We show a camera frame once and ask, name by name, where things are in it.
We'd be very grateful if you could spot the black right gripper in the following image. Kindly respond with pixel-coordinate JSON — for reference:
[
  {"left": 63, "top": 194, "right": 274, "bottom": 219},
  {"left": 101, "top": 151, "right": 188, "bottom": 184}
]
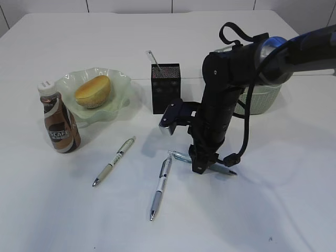
[{"left": 188, "top": 47, "right": 259, "bottom": 174}]

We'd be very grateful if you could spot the clear grey pen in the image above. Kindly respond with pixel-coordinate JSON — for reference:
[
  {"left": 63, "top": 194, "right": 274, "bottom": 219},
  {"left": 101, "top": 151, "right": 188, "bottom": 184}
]
[{"left": 168, "top": 151, "right": 237, "bottom": 175}]

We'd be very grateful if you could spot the white grey pen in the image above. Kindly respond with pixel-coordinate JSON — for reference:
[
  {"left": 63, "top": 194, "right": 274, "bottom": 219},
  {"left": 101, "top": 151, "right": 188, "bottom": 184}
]
[{"left": 150, "top": 155, "right": 172, "bottom": 221}]

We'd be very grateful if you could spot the beige grip pen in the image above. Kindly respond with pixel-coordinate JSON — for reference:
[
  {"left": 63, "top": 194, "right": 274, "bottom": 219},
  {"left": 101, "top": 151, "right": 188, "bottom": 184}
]
[{"left": 92, "top": 136, "right": 136, "bottom": 187}]

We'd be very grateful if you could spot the transparent plastic ruler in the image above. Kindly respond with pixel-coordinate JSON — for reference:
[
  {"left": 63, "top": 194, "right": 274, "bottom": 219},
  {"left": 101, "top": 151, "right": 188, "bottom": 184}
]
[{"left": 145, "top": 50, "right": 164, "bottom": 78}]

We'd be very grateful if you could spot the sugared bread bun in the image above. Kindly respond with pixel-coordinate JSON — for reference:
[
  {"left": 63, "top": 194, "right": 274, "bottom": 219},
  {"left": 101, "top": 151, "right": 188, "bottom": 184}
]
[{"left": 75, "top": 75, "right": 111, "bottom": 109}]

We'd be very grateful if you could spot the brown Nescafe coffee bottle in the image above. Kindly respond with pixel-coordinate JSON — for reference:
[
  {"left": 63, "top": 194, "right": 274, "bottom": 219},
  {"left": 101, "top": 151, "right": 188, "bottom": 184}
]
[{"left": 37, "top": 81, "right": 81, "bottom": 153}]

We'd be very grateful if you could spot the black blue right robot arm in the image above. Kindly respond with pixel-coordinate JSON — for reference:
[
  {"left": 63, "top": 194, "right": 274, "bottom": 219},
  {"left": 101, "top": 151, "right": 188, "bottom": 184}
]
[{"left": 188, "top": 22, "right": 335, "bottom": 174}]

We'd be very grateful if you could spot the green plastic woven basket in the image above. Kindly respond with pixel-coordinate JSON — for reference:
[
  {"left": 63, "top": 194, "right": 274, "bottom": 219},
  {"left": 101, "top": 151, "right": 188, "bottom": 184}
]
[{"left": 214, "top": 46, "right": 282, "bottom": 115}]

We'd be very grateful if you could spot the black mesh pen holder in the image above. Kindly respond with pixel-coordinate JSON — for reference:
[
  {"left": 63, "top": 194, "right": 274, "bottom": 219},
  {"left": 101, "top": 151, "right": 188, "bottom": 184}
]
[{"left": 151, "top": 64, "right": 181, "bottom": 114}]

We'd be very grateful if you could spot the green glass ruffled plate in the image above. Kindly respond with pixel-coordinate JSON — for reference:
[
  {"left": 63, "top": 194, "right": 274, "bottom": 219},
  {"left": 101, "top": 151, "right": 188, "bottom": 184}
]
[{"left": 55, "top": 67, "right": 131, "bottom": 128}]

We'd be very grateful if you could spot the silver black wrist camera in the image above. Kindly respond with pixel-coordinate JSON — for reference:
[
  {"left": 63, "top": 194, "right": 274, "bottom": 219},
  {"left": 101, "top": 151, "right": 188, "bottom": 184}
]
[{"left": 159, "top": 98, "right": 201, "bottom": 135}]

